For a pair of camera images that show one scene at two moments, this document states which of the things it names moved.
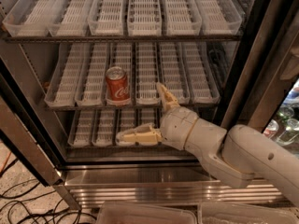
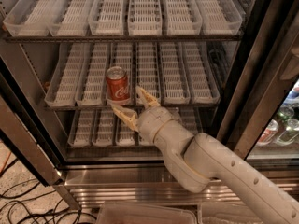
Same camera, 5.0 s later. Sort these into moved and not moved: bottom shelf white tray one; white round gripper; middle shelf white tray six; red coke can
Moved: white round gripper
Not moved: bottom shelf white tray one; middle shelf white tray six; red coke can
